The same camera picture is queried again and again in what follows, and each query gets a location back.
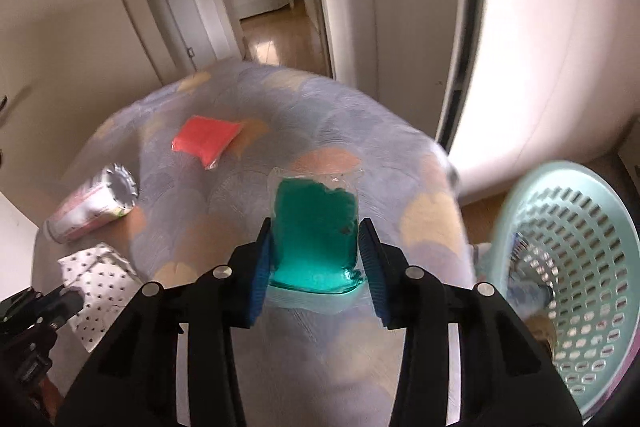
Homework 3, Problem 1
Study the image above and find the teal plastic laundry basket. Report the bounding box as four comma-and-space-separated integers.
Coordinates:
487, 161, 640, 418

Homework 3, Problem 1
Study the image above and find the blue printed carton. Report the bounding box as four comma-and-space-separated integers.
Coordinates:
507, 229, 556, 323

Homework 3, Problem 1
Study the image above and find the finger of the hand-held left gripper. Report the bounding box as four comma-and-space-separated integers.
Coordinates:
35, 288, 85, 329

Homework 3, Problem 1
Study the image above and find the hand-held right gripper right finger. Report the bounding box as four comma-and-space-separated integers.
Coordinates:
357, 217, 585, 427

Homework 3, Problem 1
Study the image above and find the white wardrobe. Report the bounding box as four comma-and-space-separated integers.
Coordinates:
435, 0, 640, 202

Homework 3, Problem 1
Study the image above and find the green gel packet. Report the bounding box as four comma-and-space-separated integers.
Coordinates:
267, 167, 366, 313

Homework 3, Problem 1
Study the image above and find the white polka dot paper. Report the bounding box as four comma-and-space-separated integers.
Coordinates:
57, 243, 143, 353

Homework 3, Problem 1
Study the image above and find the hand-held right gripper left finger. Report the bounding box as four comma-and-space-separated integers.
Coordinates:
57, 217, 276, 427

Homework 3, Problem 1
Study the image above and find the pink gel packet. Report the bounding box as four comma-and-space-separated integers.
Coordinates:
171, 116, 246, 170

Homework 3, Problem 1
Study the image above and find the paper cup with white lid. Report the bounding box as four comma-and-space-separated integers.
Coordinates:
45, 163, 138, 243

